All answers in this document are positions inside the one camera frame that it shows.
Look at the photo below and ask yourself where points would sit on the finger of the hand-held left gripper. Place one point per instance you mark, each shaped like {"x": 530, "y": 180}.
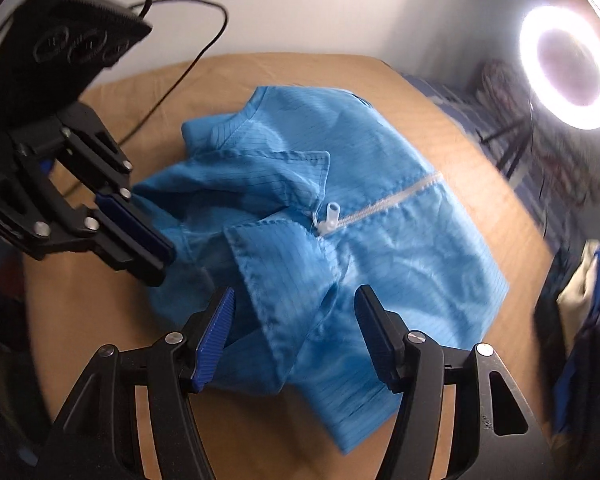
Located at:
{"x": 125, "y": 252}
{"x": 105, "y": 155}

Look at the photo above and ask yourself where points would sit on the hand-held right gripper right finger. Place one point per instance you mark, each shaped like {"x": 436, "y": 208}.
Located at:
{"x": 380, "y": 355}

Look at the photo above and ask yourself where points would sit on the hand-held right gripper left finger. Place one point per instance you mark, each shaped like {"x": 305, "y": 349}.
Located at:
{"x": 215, "y": 340}

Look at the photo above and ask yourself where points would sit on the light blue zip coat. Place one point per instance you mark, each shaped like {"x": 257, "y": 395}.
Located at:
{"x": 380, "y": 150}

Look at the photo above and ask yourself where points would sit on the royal blue folded garment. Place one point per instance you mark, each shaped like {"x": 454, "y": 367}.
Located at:
{"x": 567, "y": 385}

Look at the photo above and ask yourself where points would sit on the white folded garment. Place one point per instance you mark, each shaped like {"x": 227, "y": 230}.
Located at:
{"x": 575, "y": 300}

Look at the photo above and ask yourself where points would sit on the stack of floral pillows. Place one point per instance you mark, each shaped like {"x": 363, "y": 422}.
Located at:
{"x": 500, "y": 85}

